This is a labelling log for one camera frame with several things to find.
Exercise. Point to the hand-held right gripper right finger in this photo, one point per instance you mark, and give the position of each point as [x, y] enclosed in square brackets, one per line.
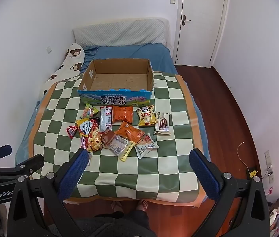
[203, 175]

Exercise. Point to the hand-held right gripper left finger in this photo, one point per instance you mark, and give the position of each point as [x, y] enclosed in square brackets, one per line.
[73, 175]

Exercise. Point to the long white red packet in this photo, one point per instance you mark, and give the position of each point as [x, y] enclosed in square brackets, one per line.
[105, 118]

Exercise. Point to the plain orange snack packet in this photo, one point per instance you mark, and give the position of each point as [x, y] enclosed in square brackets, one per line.
[122, 113]

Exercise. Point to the printed blue cardboard box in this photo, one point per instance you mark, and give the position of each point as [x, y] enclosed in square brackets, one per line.
[116, 98]

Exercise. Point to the instant noodle packet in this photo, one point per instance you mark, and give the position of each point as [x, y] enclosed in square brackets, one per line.
[91, 135]

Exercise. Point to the small red packet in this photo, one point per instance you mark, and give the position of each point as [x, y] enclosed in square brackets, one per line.
[72, 131]

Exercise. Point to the yellow plug tag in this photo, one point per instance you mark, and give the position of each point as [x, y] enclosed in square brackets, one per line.
[252, 173]

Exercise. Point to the brown snack packet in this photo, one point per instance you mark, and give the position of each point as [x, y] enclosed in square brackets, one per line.
[107, 138]

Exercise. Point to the clear packet with yellow edge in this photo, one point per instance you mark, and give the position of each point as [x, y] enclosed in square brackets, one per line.
[121, 147]

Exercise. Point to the green white checkered blanket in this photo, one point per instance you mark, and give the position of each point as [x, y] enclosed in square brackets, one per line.
[129, 177]

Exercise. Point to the white chocolate stick cookie packet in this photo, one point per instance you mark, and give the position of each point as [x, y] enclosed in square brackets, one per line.
[162, 126]

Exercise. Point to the colourful candy bag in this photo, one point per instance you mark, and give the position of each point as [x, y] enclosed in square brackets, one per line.
[90, 112]

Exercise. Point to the white power strip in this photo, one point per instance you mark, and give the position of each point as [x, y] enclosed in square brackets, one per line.
[268, 165]

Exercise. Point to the white cookie print packet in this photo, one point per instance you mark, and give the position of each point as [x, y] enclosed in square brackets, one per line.
[143, 148]

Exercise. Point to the person's legs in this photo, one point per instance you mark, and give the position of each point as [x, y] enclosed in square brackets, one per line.
[119, 224]

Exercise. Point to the orange packet with white label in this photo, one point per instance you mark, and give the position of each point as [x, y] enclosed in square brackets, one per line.
[132, 133]

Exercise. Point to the pile of floor clutter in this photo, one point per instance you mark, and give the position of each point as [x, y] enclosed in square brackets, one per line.
[277, 209]

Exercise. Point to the yellow panda snack packet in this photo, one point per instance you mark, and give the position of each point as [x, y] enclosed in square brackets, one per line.
[146, 116]

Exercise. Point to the bear print pillow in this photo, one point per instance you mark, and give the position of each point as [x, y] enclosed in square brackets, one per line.
[70, 61]

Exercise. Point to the white door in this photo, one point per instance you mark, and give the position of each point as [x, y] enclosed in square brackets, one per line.
[198, 42]

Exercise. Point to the bed with blue sheet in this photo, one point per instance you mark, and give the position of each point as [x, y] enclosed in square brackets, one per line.
[134, 51]

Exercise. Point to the grey white pillow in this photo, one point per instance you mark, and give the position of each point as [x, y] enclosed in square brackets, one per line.
[119, 32]

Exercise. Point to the white wall outlet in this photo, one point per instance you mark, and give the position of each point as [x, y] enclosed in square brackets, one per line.
[48, 49]

